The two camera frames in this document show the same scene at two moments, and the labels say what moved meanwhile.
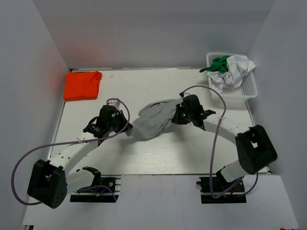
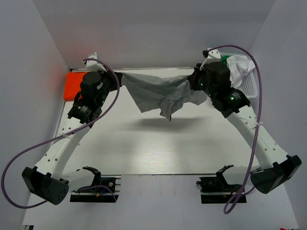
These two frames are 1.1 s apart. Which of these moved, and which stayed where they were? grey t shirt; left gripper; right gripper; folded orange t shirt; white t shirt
Moved: right gripper; left gripper; grey t shirt
Stayed: folded orange t shirt; white t shirt
